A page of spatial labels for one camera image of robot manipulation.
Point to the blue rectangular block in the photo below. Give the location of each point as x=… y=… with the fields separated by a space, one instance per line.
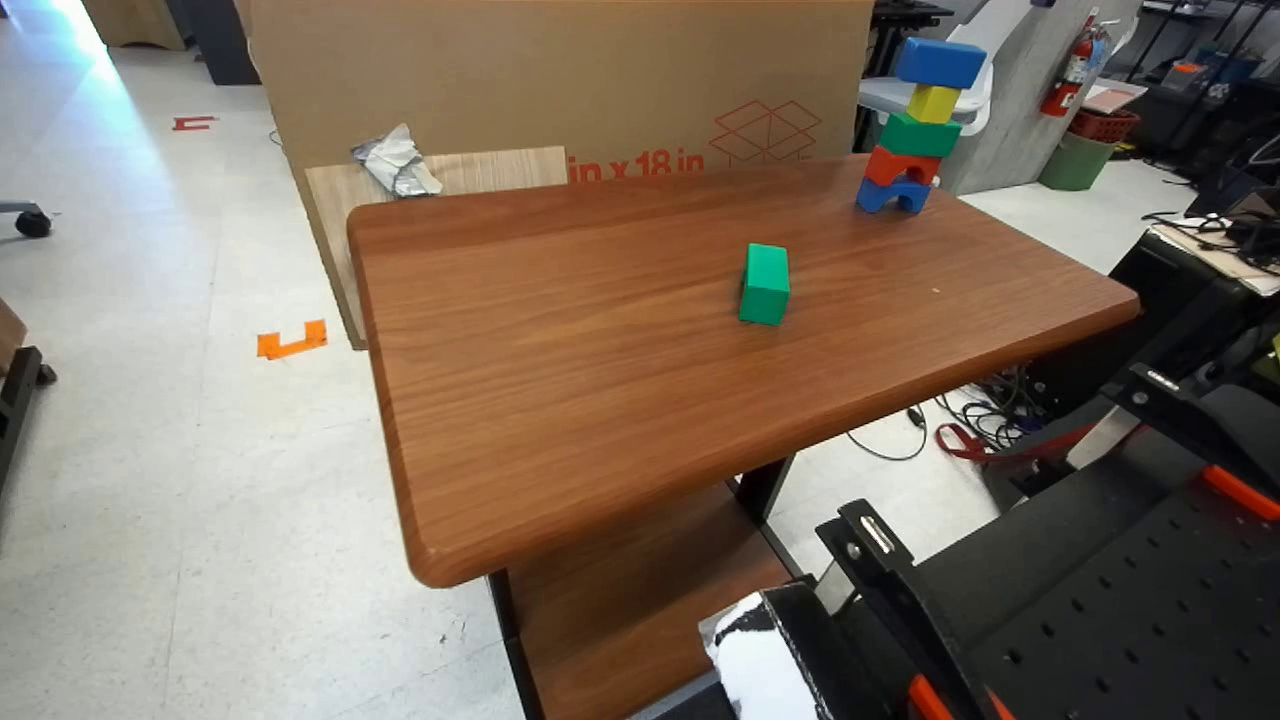
x=940 y=61

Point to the green arch block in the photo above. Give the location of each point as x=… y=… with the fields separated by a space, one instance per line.
x=765 y=283

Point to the blue arch block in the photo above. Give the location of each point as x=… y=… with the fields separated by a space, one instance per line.
x=886 y=197

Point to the red arch block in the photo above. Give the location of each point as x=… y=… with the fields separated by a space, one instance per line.
x=892 y=165

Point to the green rectangular block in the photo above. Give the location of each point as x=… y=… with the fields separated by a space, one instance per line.
x=922 y=138

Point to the yellow cube block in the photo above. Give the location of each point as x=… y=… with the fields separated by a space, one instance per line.
x=933 y=100

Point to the wooden table lower shelf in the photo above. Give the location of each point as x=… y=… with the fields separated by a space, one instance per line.
x=626 y=615

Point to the large cardboard box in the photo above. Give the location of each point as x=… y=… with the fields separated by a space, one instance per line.
x=561 y=81

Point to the shiny silver metal part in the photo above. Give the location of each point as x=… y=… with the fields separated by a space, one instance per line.
x=754 y=654

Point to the crumpled white cloth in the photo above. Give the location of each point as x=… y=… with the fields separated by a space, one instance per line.
x=398 y=160

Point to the green plastic bucket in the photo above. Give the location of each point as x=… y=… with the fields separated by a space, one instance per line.
x=1075 y=160

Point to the red fire extinguisher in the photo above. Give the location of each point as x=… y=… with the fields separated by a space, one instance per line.
x=1067 y=75

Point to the cluttered beige side table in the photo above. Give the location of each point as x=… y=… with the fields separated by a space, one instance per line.
x=1223 y=254

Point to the black chair caster wheel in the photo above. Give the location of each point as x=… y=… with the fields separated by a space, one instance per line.
x=28 y=220

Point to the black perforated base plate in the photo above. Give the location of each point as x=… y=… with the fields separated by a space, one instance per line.
x=1133 y=615

